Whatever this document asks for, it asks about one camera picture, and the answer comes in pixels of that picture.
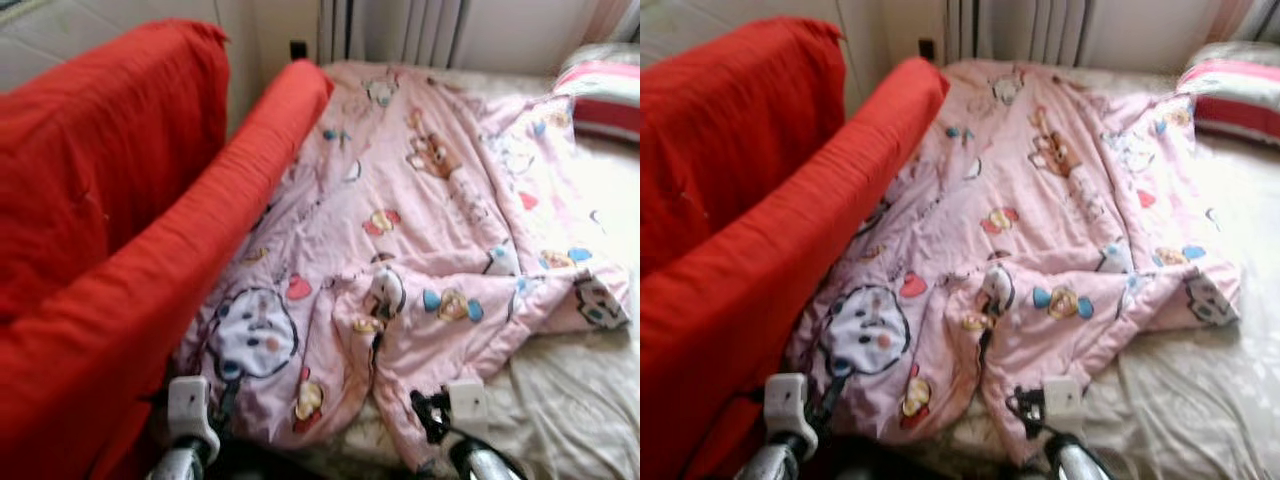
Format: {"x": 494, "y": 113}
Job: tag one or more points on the red white blue bolster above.
{"x": 1235, "y": 95}
{"x": 605, "y": 95}

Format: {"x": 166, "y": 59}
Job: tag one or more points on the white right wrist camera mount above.
{"x": 1063, "y": 400}
{"x": 468, "y": 405}

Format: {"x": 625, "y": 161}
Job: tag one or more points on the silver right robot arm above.
{"x": 1085, "y": 465}
{"x": 490, "y": 465}

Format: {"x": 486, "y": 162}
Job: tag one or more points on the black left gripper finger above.
{"x": 232, "y": 388}
{"x": 836, "y": 386}

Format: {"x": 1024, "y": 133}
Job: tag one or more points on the pink cartoon print blanket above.
{"x": 420, "y": 220}
{"x": 1040, "y": 220}

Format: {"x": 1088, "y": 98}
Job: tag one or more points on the black wall socket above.
{"x": 299, "y": 50}
{"x": 926, "y": 48}

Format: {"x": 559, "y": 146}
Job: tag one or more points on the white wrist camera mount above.
{"x": 1063, "y": 400}
{"x": 468, "y": 405}
{"x": 190, "y": 410}
{"x": 790, "y": 405}

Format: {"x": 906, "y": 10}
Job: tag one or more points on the grey pleated curtain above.
{"x": 1020, "y": 30}
{"x": 400, "y": 30}

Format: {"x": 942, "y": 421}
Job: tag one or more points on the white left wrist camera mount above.
{"x": 190, "y": 410}
{"x": 790, "y": 405}

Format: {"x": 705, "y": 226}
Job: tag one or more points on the red fabric sofa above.
{"x": 100, "y": 200}
{"x": 730, "y": 220}

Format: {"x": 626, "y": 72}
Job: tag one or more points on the pink sheer curtain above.
{"x": 615, "y": 18}
{"x": 1245, "y": 15}

